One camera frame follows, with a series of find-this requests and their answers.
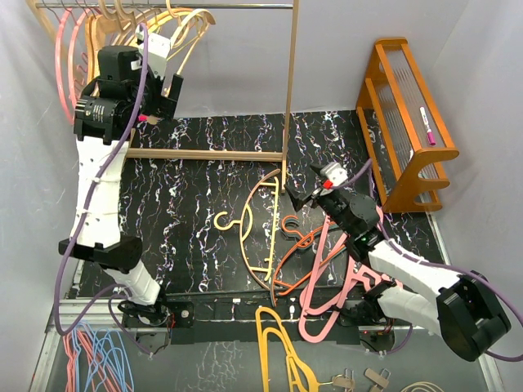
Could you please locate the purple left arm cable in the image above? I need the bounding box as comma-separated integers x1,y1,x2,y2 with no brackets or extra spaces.
52,22,154,356

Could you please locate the orange plastic curved hanger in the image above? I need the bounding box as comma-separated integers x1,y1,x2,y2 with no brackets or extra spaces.
122,10,191,47

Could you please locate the beige clip left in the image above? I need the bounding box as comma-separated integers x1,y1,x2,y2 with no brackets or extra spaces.
323,368,355,391

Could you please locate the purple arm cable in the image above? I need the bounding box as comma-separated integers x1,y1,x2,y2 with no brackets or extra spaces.
52,22,154,356
333,158,523,363

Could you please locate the wooden hanger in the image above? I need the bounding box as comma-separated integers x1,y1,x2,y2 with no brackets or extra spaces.
91,12,122,50
85,15,100,82

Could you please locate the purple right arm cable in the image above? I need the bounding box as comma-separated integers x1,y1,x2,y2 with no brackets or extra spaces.
333,158,523,363

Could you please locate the pink curved wire hanger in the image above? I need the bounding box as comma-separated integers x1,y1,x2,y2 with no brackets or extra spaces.
55,6,101,125

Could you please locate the beige clip right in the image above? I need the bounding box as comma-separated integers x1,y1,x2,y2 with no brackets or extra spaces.
364,368,389,391

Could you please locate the pink white marker pen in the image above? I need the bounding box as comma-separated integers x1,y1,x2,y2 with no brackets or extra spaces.
419,106,436,146

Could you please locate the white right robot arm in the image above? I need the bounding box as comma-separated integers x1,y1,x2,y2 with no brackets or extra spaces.
284,163,512,362

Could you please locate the cream hanger bottom edge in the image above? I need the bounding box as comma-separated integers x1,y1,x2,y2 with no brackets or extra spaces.
401,381,444,392

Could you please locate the beige clip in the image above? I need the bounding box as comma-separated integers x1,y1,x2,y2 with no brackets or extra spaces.
323,368,355,391
364,368,389,391

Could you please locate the pink flat plastic hanger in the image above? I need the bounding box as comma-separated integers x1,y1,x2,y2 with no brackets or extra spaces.
297,217,394,344

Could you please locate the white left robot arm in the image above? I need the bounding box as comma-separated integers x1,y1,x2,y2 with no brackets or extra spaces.
59,27,183,326

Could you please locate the yellow plastic hanger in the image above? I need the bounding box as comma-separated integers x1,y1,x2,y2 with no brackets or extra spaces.
255,306,320,391

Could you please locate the beige plastic hanger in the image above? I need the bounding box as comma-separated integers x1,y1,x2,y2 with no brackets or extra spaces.
113,1,158,45

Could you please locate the orange wooden shelf rack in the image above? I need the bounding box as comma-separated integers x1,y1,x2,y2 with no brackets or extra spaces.
356,38,459,213

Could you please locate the wooden garment rack frame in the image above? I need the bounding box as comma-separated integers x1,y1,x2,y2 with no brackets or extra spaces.
27,1,299,193

